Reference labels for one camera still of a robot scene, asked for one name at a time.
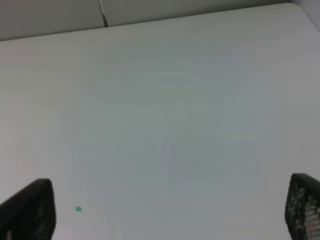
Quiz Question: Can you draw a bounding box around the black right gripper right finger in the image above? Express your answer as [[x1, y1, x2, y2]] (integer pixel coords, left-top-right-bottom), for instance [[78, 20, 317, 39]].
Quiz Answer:
[[284, 173, 320, 240]]

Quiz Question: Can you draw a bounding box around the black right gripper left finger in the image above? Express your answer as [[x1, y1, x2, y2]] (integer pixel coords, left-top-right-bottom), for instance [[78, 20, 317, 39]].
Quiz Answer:
[[0, 178, 57, 240]]

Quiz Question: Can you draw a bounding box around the right green dot marker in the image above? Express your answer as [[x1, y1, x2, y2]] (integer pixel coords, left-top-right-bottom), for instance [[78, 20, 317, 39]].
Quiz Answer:
[[75, 206, 82, 212]]

